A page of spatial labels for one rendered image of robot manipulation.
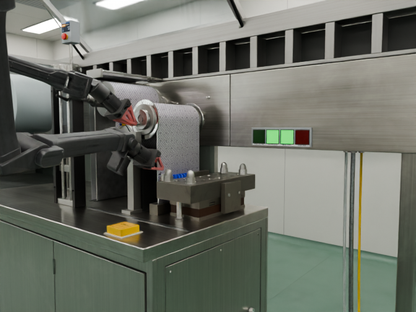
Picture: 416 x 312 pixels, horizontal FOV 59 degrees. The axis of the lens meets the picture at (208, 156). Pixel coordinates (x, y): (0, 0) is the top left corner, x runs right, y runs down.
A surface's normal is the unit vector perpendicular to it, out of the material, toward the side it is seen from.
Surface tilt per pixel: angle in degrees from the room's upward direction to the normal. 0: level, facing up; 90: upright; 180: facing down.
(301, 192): 90
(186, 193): 90
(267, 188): 90
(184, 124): 90
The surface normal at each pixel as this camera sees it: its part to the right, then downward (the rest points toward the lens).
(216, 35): -0.63, 0.06
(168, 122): 0.78, 0.05
